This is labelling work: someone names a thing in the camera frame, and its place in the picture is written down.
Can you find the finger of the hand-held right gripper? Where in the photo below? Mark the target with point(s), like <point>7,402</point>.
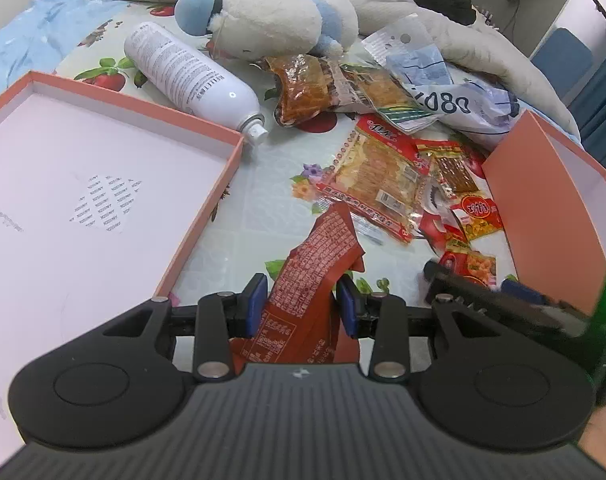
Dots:
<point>453,280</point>
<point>525,292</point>

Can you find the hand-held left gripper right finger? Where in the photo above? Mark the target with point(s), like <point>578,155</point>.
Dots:
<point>345,310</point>

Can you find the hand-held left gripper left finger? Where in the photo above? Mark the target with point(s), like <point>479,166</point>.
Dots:
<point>255,305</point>

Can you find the red snack packet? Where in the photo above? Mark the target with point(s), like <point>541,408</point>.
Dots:
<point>313,265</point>

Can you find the deep pink cardboard box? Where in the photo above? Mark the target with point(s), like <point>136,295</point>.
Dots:
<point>533,185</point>

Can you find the pile of assorted snack packets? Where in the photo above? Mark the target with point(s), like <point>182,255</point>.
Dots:
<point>378,170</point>

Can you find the floral fruit print tablecloth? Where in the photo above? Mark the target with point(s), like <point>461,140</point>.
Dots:
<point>263,180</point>

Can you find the clear printed plastic bag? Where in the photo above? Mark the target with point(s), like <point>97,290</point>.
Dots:
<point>463,106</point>

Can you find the blue curtain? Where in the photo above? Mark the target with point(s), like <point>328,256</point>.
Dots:
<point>603,105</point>

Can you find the pink box lid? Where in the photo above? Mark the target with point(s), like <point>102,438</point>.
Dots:
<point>58,170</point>

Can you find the blue chair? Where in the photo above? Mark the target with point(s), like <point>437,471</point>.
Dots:
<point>563,55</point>

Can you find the white spray bottle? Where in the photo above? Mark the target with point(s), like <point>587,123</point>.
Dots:
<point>183,70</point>

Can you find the white and blue plush toy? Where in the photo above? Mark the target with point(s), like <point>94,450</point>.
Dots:
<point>263,20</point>

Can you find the light blue bed sheet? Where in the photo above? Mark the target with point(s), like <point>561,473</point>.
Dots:
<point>33,30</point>

